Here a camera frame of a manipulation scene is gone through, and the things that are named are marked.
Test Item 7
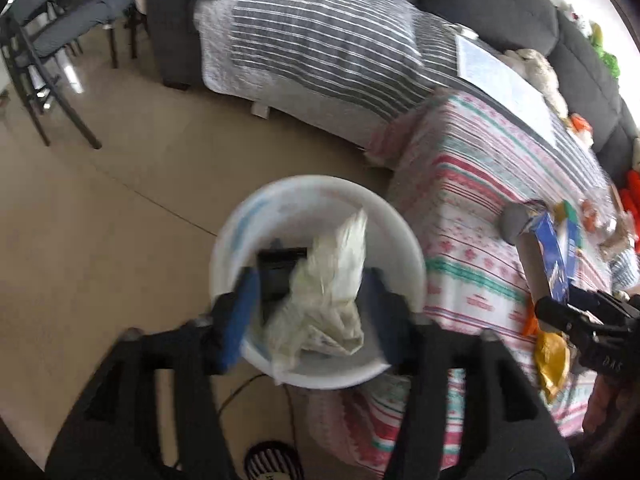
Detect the white plastic bag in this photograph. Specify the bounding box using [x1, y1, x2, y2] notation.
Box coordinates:
[262, 208, 371, 386]

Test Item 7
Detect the yellow wrapper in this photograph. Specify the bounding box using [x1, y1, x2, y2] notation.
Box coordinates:
[532, 332, 572, 403]

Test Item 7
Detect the green plush toy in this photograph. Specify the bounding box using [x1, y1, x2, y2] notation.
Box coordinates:
[587, 22, 621, 78]

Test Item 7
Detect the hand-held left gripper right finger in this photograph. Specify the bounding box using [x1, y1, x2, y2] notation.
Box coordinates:
[359, 267, 576, 480]

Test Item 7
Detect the person's right forearm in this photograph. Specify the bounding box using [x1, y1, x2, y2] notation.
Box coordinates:
[582, 375, 640, 441]

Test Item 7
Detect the black box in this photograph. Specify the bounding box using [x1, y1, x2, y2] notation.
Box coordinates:
[256, 247, 308, 321]

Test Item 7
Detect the cream plush toy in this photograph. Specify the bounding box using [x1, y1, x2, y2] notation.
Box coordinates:
[502, 49, 571, 118]

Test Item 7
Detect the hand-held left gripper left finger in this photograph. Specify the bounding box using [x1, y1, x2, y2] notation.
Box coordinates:
[45, 266, 261, 480]

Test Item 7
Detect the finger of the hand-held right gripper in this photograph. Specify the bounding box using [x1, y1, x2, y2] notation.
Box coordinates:
[534, 296, 596, 341]
[567, 285, 640, 323]

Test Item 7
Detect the grey folding chair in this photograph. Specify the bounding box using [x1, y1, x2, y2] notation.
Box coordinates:
[105, 7, 146, 70]
[0, 0, 136, 150]

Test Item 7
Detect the orange plush toy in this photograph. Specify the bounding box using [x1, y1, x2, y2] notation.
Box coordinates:
[570, 112, 596, 146]

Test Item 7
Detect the black cable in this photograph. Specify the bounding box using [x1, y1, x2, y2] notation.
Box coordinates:
[220, 372, 321, 466]

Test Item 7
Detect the grey striped quilt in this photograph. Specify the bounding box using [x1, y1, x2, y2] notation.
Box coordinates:
[192, 0, 501, 148]

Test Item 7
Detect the crumpled clear plastic wrapper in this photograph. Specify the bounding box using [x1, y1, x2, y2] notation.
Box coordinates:
[597, 205, 638, 261]

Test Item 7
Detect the orange wrapper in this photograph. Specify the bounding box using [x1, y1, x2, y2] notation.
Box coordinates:
[520, 305, 543, 337]

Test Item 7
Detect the red plastic object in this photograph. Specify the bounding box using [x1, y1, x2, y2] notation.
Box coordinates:
[625, 170, 640, 256]

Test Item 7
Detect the blue cardboard box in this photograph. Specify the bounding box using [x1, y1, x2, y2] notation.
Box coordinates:
[532, 210, 583, 303]

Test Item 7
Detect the pink green patterned blanket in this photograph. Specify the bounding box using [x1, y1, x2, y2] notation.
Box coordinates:
[305, 87, 640, 476]

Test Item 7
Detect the white plastic bucket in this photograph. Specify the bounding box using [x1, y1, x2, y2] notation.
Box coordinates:
[209, 175, 428, 391]

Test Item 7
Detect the cardboard tube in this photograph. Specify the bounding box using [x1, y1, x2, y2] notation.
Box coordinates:
[501, 201, 556, 306]

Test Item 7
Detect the white paper sheet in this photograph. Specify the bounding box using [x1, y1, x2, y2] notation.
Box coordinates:
[455, 32, 558, 148]

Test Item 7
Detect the black striped round object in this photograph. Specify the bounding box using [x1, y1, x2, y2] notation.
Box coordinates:
[244, 441, 305, 480]

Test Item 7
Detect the yellow green sponge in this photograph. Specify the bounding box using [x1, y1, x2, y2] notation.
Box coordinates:
[550, 200, 583, 226]

